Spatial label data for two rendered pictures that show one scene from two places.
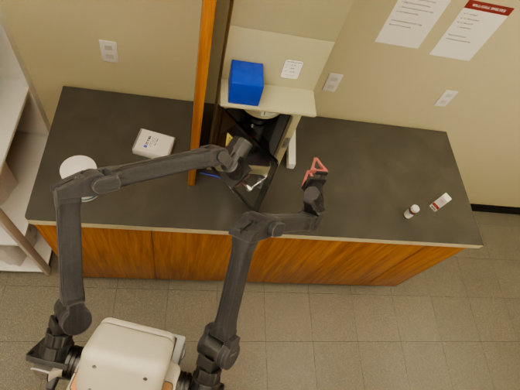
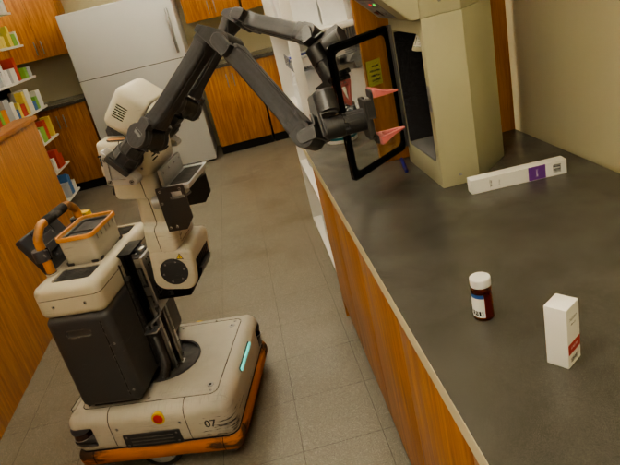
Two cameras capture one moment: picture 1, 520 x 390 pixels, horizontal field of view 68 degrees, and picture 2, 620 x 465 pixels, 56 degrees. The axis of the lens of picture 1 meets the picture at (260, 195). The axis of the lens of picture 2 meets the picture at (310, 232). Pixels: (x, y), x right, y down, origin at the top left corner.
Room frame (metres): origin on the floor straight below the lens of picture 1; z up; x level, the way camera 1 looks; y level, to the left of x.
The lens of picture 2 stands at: (1.16, -1.63, 1.56)
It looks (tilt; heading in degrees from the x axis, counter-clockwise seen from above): 23 degrees down; 109
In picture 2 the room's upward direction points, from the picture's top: 14 degrees counter-clockwise
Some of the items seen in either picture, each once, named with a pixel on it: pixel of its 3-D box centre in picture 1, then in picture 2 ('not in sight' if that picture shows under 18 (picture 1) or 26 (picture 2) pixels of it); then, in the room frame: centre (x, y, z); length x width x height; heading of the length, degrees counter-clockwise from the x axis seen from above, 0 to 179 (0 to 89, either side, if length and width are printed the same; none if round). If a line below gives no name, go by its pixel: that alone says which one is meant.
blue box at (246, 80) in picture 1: (244, 83); not in sight; (0.89, 0.18, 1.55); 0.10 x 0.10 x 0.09; 22
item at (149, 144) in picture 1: (154, 145); not in sight; (0.91, 0.53, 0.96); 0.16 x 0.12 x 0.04; 100
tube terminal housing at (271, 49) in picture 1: (256, 94); (448, 38); (1.09, 0.17, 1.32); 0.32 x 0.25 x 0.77; 112
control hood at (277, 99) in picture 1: (265, 107); (379, 4); (0.92, 0.10, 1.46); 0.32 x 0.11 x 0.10; 112
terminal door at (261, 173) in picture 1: (239, 165); (369, 102); (0.84, 0.12, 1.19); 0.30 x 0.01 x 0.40; 64
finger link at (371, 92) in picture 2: (316, 169); (381, 100); (0.92, -0.16, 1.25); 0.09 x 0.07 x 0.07; 23
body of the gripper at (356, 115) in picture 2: (315, 189); (357, 120); (0.86, -0.19, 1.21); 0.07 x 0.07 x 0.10; 23
